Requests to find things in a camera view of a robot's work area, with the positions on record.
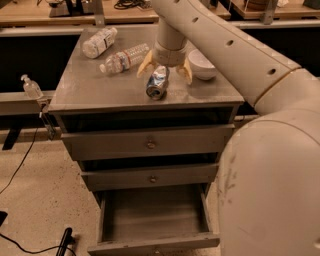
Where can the white ceramic bowl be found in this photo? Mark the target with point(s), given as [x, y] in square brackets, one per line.
[201, 67]

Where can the grey open bottom drawer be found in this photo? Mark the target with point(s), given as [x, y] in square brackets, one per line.
[153, 221]

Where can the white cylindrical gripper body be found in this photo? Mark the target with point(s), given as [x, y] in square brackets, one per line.
[169, 56]

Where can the left hand sanitizer pump bottle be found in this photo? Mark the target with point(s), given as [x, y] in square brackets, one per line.
[31, 88]

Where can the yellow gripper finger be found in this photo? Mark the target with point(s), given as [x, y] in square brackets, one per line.
[145, 65]
[184, 70]

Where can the clear water bottle red label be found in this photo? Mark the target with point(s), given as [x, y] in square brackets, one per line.
[124, 60]

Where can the grey middle drawer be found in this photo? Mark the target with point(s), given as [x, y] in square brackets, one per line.
[149, 177]

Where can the wooden workbench right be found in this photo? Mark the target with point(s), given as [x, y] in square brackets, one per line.
[294, 9]

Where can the clear bottle white label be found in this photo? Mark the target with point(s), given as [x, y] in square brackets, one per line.
[99, 42]

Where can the grey drawer cabinet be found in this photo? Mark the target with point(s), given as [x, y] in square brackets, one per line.
[88, 101]

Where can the black stand foot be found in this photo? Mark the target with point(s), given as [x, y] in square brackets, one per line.
[66, 240]

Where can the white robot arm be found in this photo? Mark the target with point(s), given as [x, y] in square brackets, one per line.
[269, 172]

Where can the grey top drawer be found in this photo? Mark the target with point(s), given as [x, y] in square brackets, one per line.
[147, 142]

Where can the crushed redbull can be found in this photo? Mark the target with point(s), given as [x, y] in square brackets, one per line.
[158, 83]

